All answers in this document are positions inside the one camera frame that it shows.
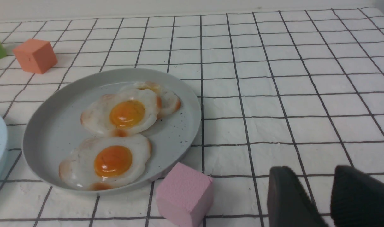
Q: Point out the white grid tablecloth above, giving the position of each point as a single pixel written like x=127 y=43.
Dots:
x=303 y=89

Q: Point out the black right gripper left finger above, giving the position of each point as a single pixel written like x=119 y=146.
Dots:
x=288 y=204

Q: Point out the pink foam cube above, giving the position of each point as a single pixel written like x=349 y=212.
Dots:
x=185 y=196

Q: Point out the grey plate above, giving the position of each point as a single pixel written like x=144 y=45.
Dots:
x=54 y=130

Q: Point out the fried egg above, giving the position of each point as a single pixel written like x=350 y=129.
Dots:
x=122 y=114
x=169 y=100
x=106 y=163

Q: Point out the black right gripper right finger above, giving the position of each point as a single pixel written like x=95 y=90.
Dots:
x=357 y=200

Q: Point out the orange foam cube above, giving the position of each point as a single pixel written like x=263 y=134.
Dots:
x=35 y=56

